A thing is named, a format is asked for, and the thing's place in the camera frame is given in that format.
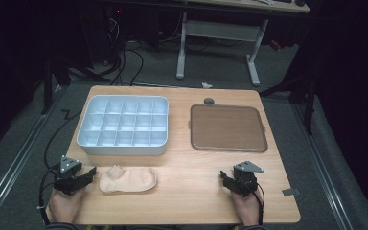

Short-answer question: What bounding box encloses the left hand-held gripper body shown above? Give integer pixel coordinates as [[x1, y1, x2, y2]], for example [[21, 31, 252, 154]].
[[53, 155, 87, 196]]

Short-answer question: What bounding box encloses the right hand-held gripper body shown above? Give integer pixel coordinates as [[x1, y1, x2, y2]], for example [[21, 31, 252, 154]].
[[231, 160, 265, 196]]

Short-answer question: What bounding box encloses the white compartment box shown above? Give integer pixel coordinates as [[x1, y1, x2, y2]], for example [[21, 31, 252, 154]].
[[76, 94, 170, 156]]

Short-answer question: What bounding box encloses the beige sock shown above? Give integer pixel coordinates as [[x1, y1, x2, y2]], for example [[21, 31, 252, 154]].
[[99, 165, 158, 194]]

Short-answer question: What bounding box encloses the person's right hand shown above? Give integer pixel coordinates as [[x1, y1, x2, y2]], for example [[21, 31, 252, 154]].
[[230, 190, 264, 227]]

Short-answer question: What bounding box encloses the person's left hand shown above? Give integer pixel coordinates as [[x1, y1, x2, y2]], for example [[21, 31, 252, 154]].
[[48, 187, 87, 224]]

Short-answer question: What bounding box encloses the grey tape piece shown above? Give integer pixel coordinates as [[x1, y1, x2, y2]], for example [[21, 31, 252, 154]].
[[282, 187, 301, 197]]

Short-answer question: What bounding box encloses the brown tray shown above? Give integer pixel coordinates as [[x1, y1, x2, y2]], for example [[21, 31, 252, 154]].
[[190, 103, 268, 153]]

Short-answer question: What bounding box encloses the black stand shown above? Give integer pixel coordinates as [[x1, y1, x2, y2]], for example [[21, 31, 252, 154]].
[[40, 53, 72, 115], [258, 72, 318, 135]]

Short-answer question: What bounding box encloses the white-legged desk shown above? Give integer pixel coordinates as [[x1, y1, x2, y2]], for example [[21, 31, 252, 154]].
[[175, 0, 311, 87]]

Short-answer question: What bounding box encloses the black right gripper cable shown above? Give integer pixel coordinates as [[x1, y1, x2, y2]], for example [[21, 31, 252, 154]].
[[254, 183, 265, 226]]

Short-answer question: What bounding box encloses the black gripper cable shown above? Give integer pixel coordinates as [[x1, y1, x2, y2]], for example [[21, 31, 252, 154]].
[[37, 109, 84, 225], [254, 183, 265, 226]]

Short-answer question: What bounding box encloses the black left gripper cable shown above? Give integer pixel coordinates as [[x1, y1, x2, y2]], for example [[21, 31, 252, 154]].
[[37, 109, 84, 225]]

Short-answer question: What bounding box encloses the metal floor rail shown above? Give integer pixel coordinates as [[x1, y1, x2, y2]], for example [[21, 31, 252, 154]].
[[290, 103, 355, 230], [0, 85, 69, 226]]

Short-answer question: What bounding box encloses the black floor cable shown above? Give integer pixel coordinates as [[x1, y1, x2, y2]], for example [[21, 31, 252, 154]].
[[127, 48, 145, 86], [108, 47, 127, 86]]

